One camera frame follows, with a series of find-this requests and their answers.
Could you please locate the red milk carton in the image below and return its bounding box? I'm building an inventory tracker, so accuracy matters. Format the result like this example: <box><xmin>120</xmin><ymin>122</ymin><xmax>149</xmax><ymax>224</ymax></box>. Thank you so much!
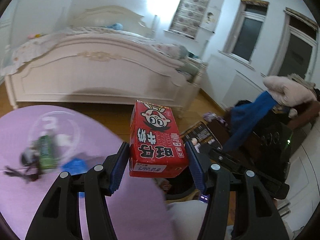
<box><xmin>129</xmin><ymin>100</ymin><xmax>189</xmax><ymax>178</ymax></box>

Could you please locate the black trash bin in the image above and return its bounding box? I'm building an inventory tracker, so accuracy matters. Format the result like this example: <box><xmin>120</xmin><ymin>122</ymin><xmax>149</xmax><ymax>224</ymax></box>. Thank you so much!
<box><xmin>153</xmin><ymin>171</ymin><xmax>200</xmax><ymax>203</ymax></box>

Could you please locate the smartphone with lit screen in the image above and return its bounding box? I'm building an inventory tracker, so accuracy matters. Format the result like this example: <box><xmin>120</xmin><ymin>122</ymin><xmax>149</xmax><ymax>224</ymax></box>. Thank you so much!
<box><xmin>199</xmin><ymin>194</ymin><xmax>209</xmax><ymax>203</ymax></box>

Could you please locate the dark printed magazine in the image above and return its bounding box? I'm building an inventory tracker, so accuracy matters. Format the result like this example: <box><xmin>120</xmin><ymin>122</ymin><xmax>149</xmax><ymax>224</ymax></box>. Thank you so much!
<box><xmin>181</xmin><ymin>121</ymin><xmax>222</xmax><ymax>153</ymax></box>

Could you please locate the blue plastic wrapper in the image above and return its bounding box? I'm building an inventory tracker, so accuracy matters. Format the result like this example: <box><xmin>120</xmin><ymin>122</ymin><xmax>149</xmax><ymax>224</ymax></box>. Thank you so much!
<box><xmin>61</xmin><ymin>158</ymin><xmax>88</xmax><ymax>176</ymax></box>

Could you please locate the round purple mat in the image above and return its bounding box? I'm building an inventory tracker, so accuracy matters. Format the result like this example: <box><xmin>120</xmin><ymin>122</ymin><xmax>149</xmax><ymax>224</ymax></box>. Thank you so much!
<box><xmin>1</xmin><ymin>105</ymin><xmax>174</xmax><ymax>239</ymax></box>

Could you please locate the clear plastic lid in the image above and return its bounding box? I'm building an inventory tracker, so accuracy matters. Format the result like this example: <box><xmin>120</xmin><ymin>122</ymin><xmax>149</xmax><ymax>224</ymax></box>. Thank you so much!
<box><xmin>28</xmin><ymin>110</ymin><xmax>82</xmax><ymax>164</ymax></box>

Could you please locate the blue cloth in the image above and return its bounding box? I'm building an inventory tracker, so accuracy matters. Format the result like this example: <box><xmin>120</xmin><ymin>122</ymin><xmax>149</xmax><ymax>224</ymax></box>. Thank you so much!
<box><xmin>223</xmin><ymin>91</ymin><xmax>277</xmax><ymax>152</ymax></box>

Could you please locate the green snack pack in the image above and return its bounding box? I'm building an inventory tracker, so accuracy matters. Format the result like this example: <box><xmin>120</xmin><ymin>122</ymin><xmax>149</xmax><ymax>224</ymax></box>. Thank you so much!
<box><xmin>35</xmin><ymin>135</ymin><xmax>57</xmax><ymax>170</ymax></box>

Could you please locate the cream ornate bed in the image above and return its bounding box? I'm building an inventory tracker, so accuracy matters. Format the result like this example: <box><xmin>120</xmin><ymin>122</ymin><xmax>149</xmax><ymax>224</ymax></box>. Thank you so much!
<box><xmin>1</xmin><ymin>5</ymin><xmax>208</xmax><ymax>115</ymax></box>

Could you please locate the floral window blind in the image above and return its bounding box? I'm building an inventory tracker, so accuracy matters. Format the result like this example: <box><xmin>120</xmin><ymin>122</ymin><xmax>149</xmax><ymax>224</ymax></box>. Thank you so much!
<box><xmin>168</xmin><ymin>0</ymin><xmax>210</xmax><ymax>40</ymax></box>

